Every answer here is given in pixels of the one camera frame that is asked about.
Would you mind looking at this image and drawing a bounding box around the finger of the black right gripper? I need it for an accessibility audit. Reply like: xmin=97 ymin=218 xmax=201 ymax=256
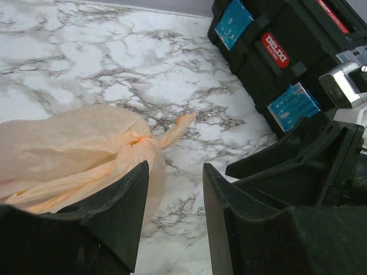
xmin=225 ymin=116 xmax=333 ymax=180
xmin=235 ymin=177 xmax=321 ymax=210

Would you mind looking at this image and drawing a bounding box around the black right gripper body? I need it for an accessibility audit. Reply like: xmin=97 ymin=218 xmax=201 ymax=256
xmin=316 ymin=121 xmax=366 ymax=206

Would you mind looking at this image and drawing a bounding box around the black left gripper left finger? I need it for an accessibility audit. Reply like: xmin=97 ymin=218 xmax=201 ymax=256
xmin=1 ymin=162 xmax=149 ymax=274

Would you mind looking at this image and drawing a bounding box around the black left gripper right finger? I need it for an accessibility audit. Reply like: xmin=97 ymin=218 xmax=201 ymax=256
xmin=202 ymin=163 xmax=366 ymax=274

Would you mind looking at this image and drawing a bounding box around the translucent orange plastic bag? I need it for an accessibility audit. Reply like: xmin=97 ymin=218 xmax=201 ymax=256
xmin=1 ymin=105 xmax=196 ymax=225

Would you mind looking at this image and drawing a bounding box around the black plastic toolbox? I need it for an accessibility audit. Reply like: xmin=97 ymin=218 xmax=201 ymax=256
xmin=208 ymin=1 xmax=366 ymax=136

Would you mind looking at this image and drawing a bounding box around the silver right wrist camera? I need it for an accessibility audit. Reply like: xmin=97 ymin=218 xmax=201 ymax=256
xmin=319 ymin=45 xmax=366 ymax=109

